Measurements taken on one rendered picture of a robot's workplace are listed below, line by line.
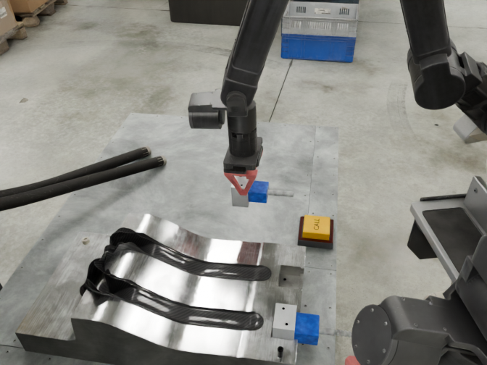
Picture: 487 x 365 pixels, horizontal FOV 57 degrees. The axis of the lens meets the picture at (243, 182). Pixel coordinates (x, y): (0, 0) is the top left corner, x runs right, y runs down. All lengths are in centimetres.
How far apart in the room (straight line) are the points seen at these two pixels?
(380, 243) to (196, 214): 128
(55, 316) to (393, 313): 66
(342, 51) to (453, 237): 323
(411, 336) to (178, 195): 87
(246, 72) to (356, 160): 203
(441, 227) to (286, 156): 63
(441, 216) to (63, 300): 70
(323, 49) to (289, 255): 313
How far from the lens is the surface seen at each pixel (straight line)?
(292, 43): 393
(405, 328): 43
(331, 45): 392
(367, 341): 46
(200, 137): 143
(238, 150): 89
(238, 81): 78
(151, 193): 123
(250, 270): 90
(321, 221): 107
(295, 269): 90
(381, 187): 257
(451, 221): 83
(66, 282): 98
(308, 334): 79
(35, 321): 94
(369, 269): 213
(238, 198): 98
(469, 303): 47
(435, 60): 76
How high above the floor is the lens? 156
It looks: 38 degrees down
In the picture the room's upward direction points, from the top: 2 degrees counter-clockwise
